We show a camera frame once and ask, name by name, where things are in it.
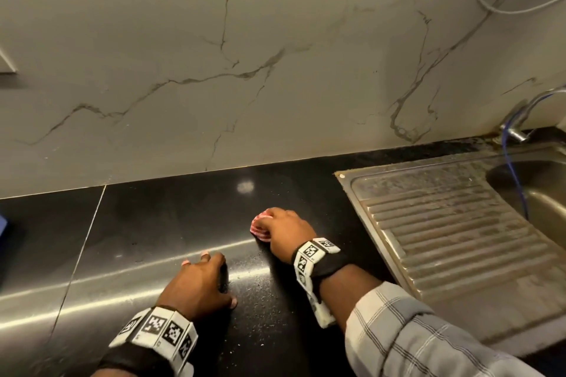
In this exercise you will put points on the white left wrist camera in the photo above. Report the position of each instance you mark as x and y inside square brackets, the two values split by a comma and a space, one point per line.
[186, 370]

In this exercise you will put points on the person's right hand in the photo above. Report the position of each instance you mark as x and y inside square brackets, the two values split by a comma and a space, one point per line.
[287, 235]

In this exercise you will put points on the left wrist marker band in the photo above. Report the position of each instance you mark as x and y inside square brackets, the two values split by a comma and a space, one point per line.
[155, 332]

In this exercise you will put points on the person's left forearm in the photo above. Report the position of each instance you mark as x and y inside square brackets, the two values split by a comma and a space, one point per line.
[112, 373]

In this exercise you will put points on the person's right forearm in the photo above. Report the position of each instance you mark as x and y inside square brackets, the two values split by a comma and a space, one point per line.
[349, 292]

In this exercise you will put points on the person's left hand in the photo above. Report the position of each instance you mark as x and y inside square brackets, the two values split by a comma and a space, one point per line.
[194, 288]

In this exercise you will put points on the red checkered cloth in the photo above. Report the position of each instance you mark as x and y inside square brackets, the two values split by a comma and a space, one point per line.
[258, 233]

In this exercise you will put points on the right wrist marker band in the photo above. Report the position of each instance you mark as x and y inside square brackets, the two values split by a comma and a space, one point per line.
[314, 257]

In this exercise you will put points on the wrist marker band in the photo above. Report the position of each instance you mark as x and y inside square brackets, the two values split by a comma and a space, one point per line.
[314, 257]
[155, 332]

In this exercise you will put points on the white wall switch socket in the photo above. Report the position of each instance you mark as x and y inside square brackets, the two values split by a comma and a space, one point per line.
[5, 65]

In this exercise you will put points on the steel sink with drainboard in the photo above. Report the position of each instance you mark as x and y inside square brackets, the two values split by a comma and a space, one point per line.
[442, 235]

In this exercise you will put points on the steel faucet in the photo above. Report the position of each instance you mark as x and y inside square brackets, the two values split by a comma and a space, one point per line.
[513, 134]

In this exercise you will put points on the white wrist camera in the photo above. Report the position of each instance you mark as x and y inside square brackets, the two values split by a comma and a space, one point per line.
[186, 370]
[323, 312]

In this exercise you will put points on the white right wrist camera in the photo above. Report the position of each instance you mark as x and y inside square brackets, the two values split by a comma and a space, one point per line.
[323, 312]

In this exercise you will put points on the blue rectangular tray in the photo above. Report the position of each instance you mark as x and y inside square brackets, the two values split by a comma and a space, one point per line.
[2, 225]

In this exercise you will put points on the striped shirt sleeve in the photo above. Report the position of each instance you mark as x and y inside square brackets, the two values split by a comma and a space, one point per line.
[420, 341]

